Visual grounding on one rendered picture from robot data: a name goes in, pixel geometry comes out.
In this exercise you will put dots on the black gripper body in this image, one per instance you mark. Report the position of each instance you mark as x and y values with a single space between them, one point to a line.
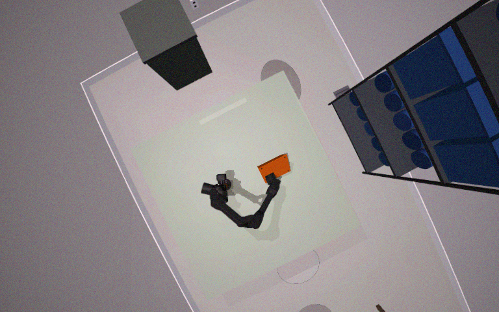
220 178

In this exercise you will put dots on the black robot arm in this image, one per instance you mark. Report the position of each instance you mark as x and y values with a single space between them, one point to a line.
250 221

